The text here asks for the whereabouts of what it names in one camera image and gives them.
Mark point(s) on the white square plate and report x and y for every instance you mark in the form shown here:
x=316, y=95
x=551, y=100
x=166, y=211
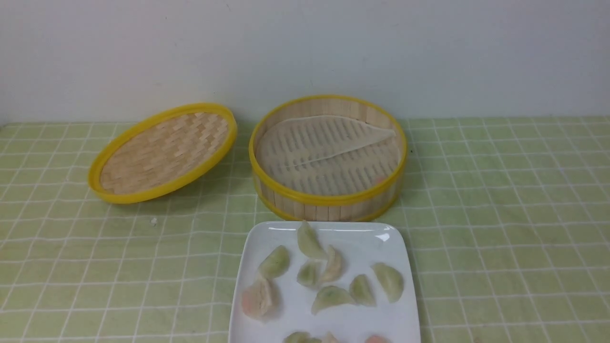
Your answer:
x=362, y=245

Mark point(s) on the yellow-rimmed bamboo steamer basket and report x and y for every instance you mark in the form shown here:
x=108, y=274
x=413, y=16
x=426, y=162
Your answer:
x=363, y=206

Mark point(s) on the white mesh steamer liner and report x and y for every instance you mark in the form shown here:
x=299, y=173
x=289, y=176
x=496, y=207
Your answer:
x=327, y=155

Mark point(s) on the pale green dumpling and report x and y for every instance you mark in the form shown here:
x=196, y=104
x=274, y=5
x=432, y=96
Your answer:
x=307, y=275
x=390, y=280
x=331, y=296
x=334, y=266
x=361, y=291
x=301, y=337
x=275, y=264

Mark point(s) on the yellow-rimmed bamboo steamer lid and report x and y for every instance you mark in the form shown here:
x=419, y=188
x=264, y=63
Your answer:
x=163, y=153

